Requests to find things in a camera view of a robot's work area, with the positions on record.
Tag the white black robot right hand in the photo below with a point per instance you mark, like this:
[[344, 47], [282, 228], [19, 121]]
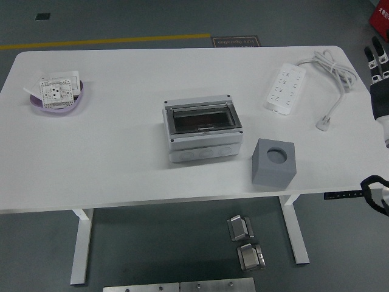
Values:
[[380, 97]]

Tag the grey electrical box clear lid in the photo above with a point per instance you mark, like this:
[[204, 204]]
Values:
[[203, 149]]

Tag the red box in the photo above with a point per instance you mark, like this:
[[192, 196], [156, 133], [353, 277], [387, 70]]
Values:
[[380, 16]]

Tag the grey cube with round hole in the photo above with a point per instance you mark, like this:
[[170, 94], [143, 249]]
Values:
[[267, 173]]

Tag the white power strip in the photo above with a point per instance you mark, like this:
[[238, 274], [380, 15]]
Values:
[[284, 88]]

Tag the black table control panel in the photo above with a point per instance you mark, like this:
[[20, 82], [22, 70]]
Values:
[[343, 194]]

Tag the dark floor sign with lettering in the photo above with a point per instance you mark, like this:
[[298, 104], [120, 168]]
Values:
[[235, 41]]

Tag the white table leg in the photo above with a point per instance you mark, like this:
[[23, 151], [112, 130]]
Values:
[[296, 231], [80, 243]]

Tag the small metal block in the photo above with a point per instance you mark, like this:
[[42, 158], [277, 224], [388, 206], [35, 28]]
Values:
[[250, 258], [238, 228]]

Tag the grey metal plate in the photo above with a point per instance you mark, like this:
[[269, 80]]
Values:
[[139, 288]]

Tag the purple shallow bowl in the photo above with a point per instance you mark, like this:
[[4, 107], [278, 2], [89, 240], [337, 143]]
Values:
[[60, 110]]

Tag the black floor hatch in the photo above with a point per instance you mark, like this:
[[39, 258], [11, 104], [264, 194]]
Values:
[[42, 16]]

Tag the white flat card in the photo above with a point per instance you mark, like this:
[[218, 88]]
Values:
[[30, 88]]

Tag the white switch plate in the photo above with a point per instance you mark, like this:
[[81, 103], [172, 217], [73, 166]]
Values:
[[65, 74]]

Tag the white wall socket module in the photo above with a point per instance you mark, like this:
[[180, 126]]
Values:
[[54, 91]]

